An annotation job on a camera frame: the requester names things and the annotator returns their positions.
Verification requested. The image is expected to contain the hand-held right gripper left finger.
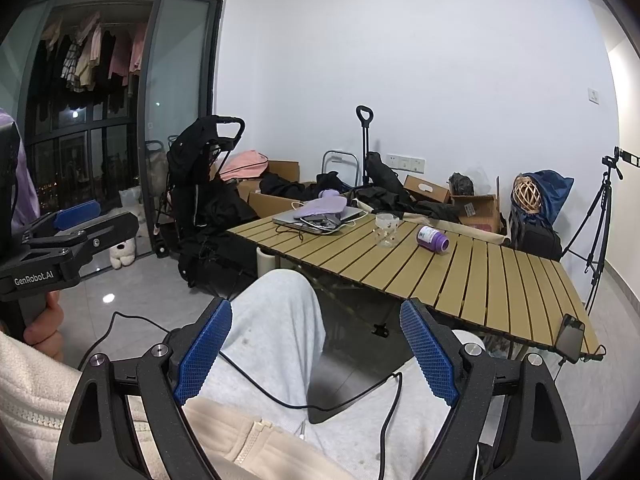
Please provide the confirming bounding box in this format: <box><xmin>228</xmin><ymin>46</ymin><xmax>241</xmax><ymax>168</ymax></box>
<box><xmin>52</xmin><ymin>297</ymin><xmax>233</xmax><ymax>480</ymax></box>

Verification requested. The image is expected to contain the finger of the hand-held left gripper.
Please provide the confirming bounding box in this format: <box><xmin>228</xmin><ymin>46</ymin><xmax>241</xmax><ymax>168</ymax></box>
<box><xmin>24</xmin><ymin>211</ymin><xmax>141</xmax><ymax>282</ymax></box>
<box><xmin>21</xmin><ymin>200</ymin><xmax>105</xmax><ymax>242</ymax></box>

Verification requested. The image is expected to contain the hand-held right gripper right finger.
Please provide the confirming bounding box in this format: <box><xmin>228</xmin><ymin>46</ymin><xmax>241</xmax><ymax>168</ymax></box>
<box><xmin>399</xmin><ymin>298</ymin><xmax>581</xmax><ymax>480</ymax></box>

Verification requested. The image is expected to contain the person's left forearm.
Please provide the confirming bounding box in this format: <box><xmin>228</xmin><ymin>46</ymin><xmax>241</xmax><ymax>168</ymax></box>
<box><xmin>0</xmin><ymin>331</ymin><xmax>82</xmax><ymax>403</ymax></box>

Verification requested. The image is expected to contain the person's left hand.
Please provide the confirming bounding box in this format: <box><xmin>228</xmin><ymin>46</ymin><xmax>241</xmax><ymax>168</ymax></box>
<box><xmin>22</xmin><ymin>291</ymin><xmax>66</xmax><ymax>362</ymax></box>

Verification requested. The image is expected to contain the white plush toy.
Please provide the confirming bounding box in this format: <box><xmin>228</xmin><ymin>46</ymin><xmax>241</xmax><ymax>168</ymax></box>
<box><xmin>109</xmin><ymin>238</ymin><xmax>139</xmax><ymax>270</ymax></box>

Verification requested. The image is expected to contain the white plastic bag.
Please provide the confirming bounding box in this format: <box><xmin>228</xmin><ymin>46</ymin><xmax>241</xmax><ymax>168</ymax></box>
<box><xmin>118</xmin><ymin>185</ymin><xmax>146</xmax><ymax>209</ymax></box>

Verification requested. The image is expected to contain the purple garment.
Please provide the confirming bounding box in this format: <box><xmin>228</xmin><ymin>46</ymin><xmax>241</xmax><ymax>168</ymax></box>
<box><xmin>0</xmin><ymin>109</ymin><xmax>42</xmax><ymax>234</ymax></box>

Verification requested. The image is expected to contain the person's left leg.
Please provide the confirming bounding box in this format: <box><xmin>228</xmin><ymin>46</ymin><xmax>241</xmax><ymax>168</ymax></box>
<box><xmin>185</xmin><ymin>269</ymin><xmax>328</xmax><ymax>411</ymax></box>

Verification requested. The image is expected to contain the person's leg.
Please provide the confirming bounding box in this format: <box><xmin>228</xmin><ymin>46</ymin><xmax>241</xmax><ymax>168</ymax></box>
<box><xmin>185</xmin><ymin>269</ymin><xmax>328</xmax><ymax>411</ymax></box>
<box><xmin>300</xmin><ymin>330</ymin><xmax>487</xmax><ymax>480</ymax></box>

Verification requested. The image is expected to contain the cream zip jacket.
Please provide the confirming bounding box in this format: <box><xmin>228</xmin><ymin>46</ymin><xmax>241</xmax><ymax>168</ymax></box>
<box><xmin>0</xmin><ymin>390</ymin><xmax>357</xmax><ymax>480</ymax></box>

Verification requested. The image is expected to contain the tan slatted folding table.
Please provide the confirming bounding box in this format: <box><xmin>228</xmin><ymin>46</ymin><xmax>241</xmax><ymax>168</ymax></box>
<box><xmin>226</xmin><ymin>210</ymin><xmax>607</xmax><ymax>363</ymax></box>

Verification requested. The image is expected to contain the black stroller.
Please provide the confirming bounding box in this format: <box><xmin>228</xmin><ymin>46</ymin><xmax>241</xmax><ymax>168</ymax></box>
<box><xmin>151</xmin><ymin>115</ymin><xmax>247</xmax><ymax>288</ymax></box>

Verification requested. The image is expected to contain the white cylinder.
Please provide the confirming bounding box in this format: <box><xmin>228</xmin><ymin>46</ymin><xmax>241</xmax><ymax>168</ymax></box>
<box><xmin>255</xmin><ymin>249</ymin><xmax>277</xmax><ymax>279</ymax></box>

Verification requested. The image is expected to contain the person's right leg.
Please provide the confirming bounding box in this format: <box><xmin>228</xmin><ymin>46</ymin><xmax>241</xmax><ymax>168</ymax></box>
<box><xmin>300</xmin><ymin>330</ymin><xmax>487</xmax><ymax>480</ymax></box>

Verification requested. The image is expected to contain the purple bottle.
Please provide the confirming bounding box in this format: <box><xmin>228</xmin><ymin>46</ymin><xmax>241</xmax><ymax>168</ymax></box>
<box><xmin>416</xmin><ymin>225</ymin><xmax>451</xmax><ymax>254</ymax></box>

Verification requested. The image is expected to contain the clear glass cup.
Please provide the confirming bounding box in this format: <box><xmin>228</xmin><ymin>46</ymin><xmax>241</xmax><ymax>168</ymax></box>
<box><xmin>374</xmin><ymin>212</ymin><xmax>401</xmax><ymax>249</ymax></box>

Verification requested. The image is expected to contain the black smartphone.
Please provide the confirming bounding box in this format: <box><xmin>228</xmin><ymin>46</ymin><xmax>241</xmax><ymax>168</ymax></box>
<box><xmin>556</xmin><ymin>313</ymin><xmax>586</xmax><ymax>363</ymax></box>

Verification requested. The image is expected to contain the pink cloth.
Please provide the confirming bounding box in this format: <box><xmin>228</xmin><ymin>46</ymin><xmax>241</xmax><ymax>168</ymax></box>
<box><xmin>219</xmin><ymin>149</ymin><xmax>269</xmax><ymax>182</ymax></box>

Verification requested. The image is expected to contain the black clothes pile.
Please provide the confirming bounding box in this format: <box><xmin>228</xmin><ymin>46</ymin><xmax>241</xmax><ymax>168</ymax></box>
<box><xmin>350</xmin><ymin>186</ymin><xmax>462</xmax><ymax>224</ymax></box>
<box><xmin>259</xmin><ymin>170</ymin><xmax>352</xmax><ymax>202</ymax></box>

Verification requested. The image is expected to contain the sliding glass door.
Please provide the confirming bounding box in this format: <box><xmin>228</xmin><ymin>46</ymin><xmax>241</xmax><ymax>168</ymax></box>
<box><xmin>136</xmin><ymin>0</ymin><xmax>224</xmax><ymax>262</ymax></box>

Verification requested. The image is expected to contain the cardboard box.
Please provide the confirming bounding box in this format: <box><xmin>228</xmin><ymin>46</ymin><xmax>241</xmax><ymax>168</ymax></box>
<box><xmin>236</xmin><ymin>159</ymin><xmax>301</xmax><ymax>202</ymax></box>
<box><xmin>402</xmin><ymin>174</ymin><xmax>451</xmax><ymax>205</ymax></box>
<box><xmin>248</xmin><ymin>192</ymin><xmax>302</xmax><ymax>219</ymax></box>
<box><xmin>449</xmin><ymin>175</ymin><xmax>504</xmax><ymax>234</ymax></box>

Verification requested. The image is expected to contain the row of hanging clothes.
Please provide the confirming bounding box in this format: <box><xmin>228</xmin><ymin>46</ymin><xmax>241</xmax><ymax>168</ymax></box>
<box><xmin>34</xmin><ymin>9</ymin><xmax>152</xmax><ymax>95</ymax></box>

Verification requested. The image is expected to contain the black bag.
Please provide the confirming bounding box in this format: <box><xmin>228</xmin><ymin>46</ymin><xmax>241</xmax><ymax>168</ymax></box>
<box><xmin>508</xmin><ymin>209</ymin><xmax>564</xmax><ymax>262</ymax></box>

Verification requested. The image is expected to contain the silver laptop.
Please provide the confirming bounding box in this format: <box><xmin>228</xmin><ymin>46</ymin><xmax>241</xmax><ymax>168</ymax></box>
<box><xmin>272</xmin><ymin>204</ymin><xmax>369</xmax><ymax>235</ymax></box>

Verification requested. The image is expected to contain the dark camouflage bag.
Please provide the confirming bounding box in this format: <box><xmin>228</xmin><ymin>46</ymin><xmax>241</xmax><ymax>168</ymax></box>
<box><xmin>448</xmin><ymin>172</ymin><xmax>475</xmax><ymax>197</ymax></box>

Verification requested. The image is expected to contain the purple cloth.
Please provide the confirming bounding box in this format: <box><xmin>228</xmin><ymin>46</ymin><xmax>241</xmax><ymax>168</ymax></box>
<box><xmin>292</xmin><ymin>188</ymin><xmax>350</xmax><ymax>221</ymax></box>

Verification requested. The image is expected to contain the wicker ball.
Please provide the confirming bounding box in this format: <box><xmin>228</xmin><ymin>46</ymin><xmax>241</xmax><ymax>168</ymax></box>
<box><xmin>510</xmin><ymin>174</ymin><xmax>544</xmax><ymax>219</ymax></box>

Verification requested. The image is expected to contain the black folding wagon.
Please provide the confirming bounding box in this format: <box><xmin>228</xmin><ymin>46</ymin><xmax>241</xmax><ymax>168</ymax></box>
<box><xmin>350</xmin><ymin>104</ymin><xmax>407</xmax><ymax>201</ymax></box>

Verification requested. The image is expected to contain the blue backpack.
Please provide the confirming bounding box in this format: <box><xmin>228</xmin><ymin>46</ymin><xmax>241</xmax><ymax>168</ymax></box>
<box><xmin>529</xmin><ymin>169</ymin><xmax>575</xmax><ymax>227</ymax></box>

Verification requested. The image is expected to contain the black tripod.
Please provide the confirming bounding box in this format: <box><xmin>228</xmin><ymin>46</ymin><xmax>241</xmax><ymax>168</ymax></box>
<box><xmin>560</xmin><ymin>169</ymin><xmax>615</xmax><ymax>315</ymax></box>

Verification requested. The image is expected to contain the grey metal frame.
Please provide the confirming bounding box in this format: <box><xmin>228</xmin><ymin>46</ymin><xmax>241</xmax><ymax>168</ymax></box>
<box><xmin>320</xmin><ymin>149</ymin><xmax>362</xmax><ymax>189</ymax></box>

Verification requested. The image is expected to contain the black camera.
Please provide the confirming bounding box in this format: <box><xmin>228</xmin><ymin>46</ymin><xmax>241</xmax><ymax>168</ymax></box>
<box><xmin>601</xmin><ymin>145</ymin><xmax>640</xmax><ymax>181</ymax></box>

